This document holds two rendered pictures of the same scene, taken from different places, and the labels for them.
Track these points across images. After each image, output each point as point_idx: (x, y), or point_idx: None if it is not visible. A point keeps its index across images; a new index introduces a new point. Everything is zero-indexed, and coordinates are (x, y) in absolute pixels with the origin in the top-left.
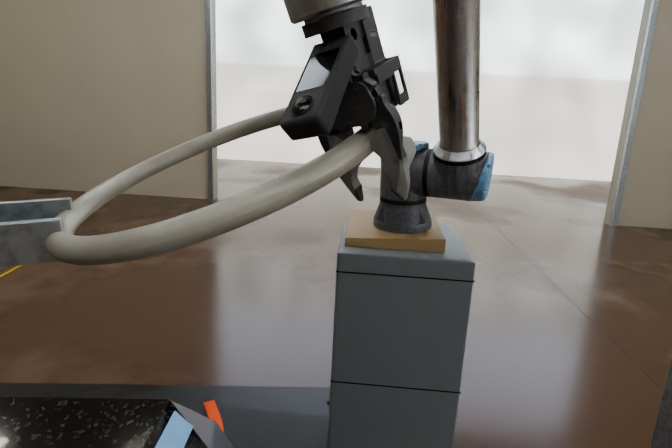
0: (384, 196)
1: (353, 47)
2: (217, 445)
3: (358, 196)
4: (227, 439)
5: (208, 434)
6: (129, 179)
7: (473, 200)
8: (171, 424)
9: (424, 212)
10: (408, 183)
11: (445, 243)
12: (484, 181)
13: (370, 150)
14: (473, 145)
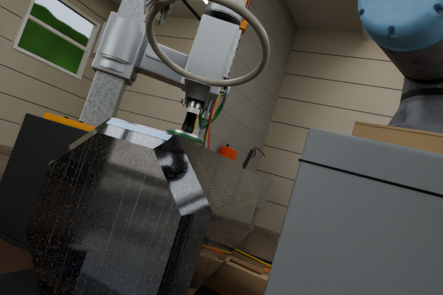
0: None
1: None
2: (171, 166)
3: (158, 23)
4: (197, 208)
5: (176, 162)
6: (238, 78)
7: (380, 42)
8: (166, 134)
9: (413, 108)
10: (144, 7)
11: (353, 127)
12: (358, 0)
13: (153, 5)
14: None
